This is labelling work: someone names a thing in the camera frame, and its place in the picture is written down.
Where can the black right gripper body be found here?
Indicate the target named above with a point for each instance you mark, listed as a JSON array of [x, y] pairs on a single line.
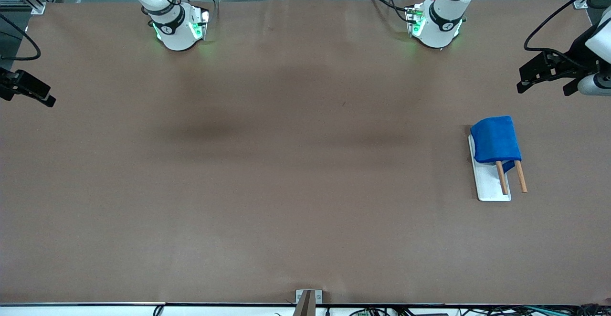
[[10, 86]]

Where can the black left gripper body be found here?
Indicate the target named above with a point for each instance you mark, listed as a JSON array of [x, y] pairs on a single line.
[[576, 52]]

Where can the blue microfibre towel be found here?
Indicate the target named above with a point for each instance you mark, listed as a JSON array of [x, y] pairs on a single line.
[[494, 139]]

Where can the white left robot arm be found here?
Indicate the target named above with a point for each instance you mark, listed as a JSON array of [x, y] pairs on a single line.
[[439, 25]]

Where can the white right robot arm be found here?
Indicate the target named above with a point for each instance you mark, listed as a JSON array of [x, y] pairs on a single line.
[[176, 34]]

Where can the wooden rack rod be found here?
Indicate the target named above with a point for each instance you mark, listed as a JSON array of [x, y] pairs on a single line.
[[521, 177], [502, 180]]

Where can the white rack base plate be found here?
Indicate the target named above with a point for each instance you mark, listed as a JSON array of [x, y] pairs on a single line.
[[487, 184]]

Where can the white table edge rail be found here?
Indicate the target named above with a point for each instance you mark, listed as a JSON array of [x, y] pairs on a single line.
[[71, 311]]

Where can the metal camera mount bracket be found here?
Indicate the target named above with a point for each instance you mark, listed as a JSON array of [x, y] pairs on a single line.
[[300, 297]]

